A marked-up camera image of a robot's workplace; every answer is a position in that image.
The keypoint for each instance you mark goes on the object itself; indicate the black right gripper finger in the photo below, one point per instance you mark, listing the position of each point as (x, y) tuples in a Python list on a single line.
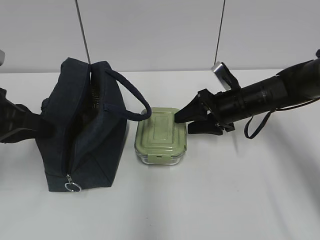
[(208, 126), (193, 111)]

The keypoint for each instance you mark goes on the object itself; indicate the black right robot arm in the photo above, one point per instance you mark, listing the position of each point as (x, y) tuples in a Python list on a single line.
[(293, 87)]

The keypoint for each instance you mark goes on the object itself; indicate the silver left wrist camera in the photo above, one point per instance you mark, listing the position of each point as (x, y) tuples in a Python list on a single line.
[(2, 57)]

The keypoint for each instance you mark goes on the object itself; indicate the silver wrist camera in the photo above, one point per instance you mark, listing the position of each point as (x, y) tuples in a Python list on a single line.
[(2, 57), (225, 77)]

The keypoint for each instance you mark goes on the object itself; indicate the dark blue lunch bag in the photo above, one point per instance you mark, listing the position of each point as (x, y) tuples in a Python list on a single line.
[(89, 107)]

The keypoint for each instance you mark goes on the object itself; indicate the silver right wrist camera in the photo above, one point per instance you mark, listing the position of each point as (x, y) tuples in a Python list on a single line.
[(225, 77)]

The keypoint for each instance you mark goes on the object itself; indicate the green lidded glass container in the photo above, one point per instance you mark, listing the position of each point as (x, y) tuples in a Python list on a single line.
[(159, 140)]

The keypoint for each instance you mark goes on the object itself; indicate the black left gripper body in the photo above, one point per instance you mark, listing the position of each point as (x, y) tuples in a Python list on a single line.
[(17, 122)]

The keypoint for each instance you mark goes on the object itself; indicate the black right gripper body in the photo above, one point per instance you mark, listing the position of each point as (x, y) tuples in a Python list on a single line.
[(225, 108)]

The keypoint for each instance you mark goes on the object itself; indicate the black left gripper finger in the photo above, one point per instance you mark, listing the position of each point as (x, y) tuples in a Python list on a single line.
[(45, 129)]

